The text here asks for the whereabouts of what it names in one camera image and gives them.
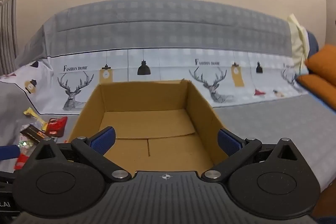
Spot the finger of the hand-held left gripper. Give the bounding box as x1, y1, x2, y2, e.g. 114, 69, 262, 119
0, 146, 20, 160

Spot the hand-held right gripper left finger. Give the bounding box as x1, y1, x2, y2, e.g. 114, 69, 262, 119
26, 126, 132, 183

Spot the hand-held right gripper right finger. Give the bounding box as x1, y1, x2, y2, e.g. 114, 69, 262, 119
202, 129, 309, 183

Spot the yellow snack packet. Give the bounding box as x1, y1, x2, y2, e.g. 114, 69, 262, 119
23, 107, 47, 126

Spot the brown cardboard box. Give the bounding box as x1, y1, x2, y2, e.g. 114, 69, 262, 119
68, 79, 229, 172

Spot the small red snack packet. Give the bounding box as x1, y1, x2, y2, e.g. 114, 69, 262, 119
13, 154, 30, 171

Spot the shiny silver snack packet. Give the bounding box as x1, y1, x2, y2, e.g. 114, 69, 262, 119
18, 135, 36, 156

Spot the dark brown snack packet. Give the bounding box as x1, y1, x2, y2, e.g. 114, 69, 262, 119
20, 125, 51, 142

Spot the orange cushion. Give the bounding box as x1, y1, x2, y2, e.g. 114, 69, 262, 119
304, 45, 336, 88
297, 74, 336, 109

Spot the deer printed sofa sheet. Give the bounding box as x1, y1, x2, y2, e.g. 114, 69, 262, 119
0, 0, 310, 115

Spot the cream cloth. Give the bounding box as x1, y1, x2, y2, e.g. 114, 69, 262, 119
287, 13, 311, 75

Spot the blue sofa cushion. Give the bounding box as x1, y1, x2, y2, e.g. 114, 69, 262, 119
306, 31, 320, 57

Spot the grey pleated curtain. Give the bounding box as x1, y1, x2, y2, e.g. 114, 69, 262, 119
0, 0, 23, 75

